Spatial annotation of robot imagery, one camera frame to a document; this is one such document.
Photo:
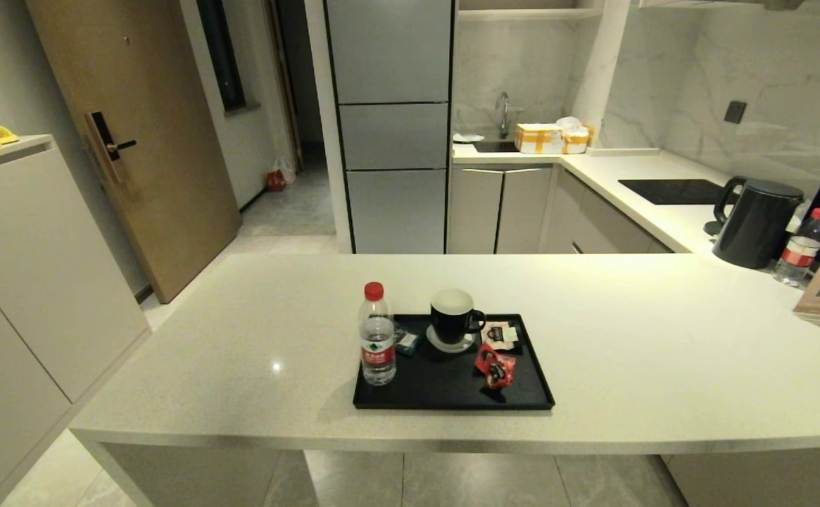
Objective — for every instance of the clear water bottle red cap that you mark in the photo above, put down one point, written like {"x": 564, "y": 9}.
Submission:
{"x": 377, "y": 338}
{"x": 800, "y": 253}

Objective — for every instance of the red coffee sachet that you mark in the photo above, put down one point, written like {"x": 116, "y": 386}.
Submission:
{"x": 482, "y": 358}
{"x": 501, "y": 374}

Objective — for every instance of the teal tea bag packet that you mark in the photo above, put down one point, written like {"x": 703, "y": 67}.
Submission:
{"x": 407, "y": 341}

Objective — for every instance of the black electric kettle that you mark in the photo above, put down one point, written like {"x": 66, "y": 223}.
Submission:
{"x": 758, "y": 225}

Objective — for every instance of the grey cabinet door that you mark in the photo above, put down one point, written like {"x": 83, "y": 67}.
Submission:
{"x": 524, "y": 211}
{"x": 474, "y": 211}

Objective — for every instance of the black mug white inside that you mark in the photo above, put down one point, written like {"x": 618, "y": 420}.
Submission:
{"x": 452, "y": 320}

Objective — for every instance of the white round saucer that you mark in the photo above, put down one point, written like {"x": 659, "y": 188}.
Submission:
{"x": 452, "y": 347}

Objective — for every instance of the beige coffee sachet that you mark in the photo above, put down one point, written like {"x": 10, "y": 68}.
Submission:
{"x": 500, "y": 334}

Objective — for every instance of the grey tall refrigerator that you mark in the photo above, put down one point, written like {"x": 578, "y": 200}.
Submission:
{"x": 392, "y": 127}

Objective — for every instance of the black rectangular serving tray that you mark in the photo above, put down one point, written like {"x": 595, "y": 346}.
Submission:
{"x": 445, "y": 384}

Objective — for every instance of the steel kitchen sink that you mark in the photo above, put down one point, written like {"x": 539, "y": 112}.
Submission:
{"x": 495, "y": 146}

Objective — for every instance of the red plastic bag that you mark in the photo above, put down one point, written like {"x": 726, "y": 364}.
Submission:
{"x": 274, "y": 182}

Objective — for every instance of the chrome sink faucet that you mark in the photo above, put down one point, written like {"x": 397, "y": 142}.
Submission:
{"x": 503, "y": 113}

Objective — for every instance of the large yellow taped box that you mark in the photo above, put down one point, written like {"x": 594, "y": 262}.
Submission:
{"x": 539, "y": 139}

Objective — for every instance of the grey drawer cabinet front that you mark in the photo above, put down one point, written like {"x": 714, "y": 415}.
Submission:
{"x": 600, "y": 222}

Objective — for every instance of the small yellow taped box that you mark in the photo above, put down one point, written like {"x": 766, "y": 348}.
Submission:
{"x": 576, "y": 141}

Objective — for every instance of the white crumpled bag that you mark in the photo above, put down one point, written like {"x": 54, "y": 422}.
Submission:
{"x": 569, "y": 123}

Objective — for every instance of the black induction cooktop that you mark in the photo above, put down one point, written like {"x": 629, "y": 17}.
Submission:
{"x": 673, "y": 191}

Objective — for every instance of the brown wooden door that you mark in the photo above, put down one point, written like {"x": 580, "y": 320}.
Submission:
{"x": 163, "y": 127}

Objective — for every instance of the white shoe cabinet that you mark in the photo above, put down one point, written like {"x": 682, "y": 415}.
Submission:
{"x": 22, "y": 282}

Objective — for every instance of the grey range hood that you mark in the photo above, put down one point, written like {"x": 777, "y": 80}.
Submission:
{"x": 783, "y": 3}

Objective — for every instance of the dark narrow wall panel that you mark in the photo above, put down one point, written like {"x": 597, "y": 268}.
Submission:
{"x": 221, "y": 56}

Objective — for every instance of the dark wall socket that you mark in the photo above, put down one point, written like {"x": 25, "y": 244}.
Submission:
{"x": 735, "y": 112}

